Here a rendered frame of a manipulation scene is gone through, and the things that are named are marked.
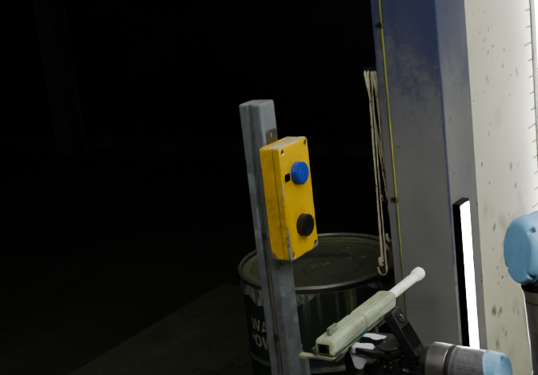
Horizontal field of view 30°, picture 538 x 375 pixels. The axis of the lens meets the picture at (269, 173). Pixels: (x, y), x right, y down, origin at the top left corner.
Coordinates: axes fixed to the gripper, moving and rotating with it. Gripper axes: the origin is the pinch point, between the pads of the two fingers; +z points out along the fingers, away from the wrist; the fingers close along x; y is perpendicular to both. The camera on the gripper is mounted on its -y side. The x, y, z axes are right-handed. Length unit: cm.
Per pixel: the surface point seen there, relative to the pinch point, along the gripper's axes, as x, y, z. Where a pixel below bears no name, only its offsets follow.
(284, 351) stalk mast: -3.3, 4.1, 15.6
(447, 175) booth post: 47, -25, -6
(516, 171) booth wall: 95, -12, -6
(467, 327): 47, 17, -9
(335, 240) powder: 123, 28, 74
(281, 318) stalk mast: -3.0, -4.1, 15.6
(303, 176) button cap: 0.7, -37.7, 7.9
